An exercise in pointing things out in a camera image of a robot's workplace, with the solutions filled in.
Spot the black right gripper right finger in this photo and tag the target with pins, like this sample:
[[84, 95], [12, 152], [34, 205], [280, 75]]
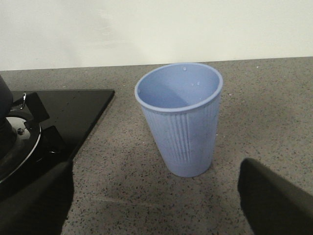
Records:
[[271, 204]]

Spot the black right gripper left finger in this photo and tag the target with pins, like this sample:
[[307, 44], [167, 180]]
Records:
[[40, 208]]

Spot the light blue ribbed cup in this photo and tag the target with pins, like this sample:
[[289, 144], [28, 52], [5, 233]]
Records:
[[181, 105]]

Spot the black right burner pot stand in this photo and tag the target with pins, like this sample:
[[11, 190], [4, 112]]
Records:
[[21, 133]]

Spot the dark blue cooking pot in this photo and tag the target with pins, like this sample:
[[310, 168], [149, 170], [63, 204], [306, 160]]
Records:
[[6, 99]]

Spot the black glass gas stove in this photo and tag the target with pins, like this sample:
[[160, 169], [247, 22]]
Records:
[[74, 113]]

